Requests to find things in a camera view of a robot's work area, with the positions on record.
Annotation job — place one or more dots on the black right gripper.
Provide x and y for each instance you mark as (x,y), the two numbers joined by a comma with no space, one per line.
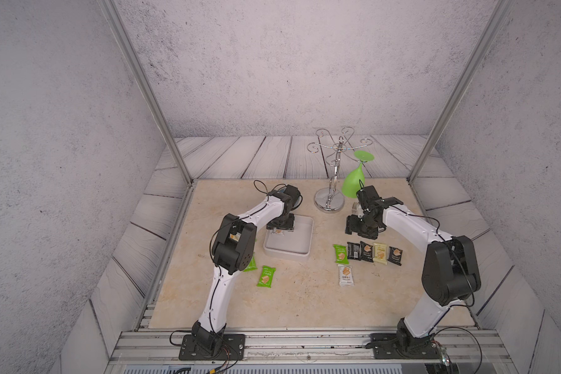
(351,225)

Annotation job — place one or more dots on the white plastic storage box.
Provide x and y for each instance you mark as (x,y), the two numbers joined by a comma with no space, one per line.
(291,245)

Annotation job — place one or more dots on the green cookie packet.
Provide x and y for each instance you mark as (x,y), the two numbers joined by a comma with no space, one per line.
(252,266)
(341,255)

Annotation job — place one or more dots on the black cookie packet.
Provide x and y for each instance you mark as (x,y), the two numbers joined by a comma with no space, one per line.
(354,251)
(395,256)
(367,253)

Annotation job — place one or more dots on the chrome wine glass rack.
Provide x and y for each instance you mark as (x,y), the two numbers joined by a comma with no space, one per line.
(330,199)

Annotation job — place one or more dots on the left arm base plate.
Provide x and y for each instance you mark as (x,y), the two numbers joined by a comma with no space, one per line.
(229,347)

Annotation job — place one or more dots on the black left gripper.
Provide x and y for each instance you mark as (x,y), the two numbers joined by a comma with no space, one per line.
(290,226)

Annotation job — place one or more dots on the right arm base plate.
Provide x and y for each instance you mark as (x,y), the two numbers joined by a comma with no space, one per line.
(393,346)

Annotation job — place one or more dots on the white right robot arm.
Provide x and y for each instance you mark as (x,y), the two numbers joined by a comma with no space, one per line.
(450,273)

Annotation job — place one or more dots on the green plastic wine glass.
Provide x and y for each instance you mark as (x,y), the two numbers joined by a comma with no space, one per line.
(356,179)

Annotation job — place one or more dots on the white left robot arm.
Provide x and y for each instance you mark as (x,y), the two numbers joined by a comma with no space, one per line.
(231,250)

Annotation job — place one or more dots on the pale yellow cookie packet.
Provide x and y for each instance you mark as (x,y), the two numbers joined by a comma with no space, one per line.
(380,253)

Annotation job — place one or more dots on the aluminium frame rail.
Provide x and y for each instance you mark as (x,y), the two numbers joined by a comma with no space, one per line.
(297,346)

